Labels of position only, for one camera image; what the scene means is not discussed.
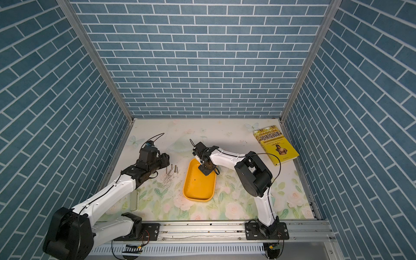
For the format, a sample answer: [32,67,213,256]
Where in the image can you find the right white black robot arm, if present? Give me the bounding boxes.
[192,142,284,239]

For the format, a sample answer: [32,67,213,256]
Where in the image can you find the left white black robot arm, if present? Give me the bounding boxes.
[42,144,170,260]

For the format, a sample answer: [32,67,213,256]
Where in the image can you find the yellow book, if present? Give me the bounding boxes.
[253,125,299,166]

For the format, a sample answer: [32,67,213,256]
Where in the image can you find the screws laid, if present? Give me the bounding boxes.
[162,164,178,186]

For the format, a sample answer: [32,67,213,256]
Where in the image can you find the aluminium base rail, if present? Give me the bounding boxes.
[66,219,335,244]

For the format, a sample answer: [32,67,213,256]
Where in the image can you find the yellow plastic storage tray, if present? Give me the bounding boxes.
[183,159,217,202]

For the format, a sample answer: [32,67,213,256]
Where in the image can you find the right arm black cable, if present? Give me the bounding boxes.
[227,152,282,222]

